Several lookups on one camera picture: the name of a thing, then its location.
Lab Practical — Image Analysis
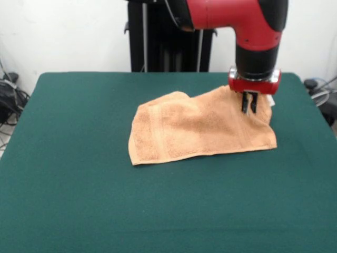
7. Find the orange terry towel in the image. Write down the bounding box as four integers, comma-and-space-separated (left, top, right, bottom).
128, 84, 279, 167

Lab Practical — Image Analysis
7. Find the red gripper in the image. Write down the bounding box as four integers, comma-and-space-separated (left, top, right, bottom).
227, 66, 282, 114

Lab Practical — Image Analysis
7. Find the black cable tangle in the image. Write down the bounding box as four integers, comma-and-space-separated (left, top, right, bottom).
0, 79, 31, 127

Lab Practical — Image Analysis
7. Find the dark green table cloth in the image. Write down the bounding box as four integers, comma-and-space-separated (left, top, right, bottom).
0, 71, 337, 253

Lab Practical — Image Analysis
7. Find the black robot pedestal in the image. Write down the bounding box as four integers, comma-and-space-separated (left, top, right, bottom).
123, 0, 219, 73

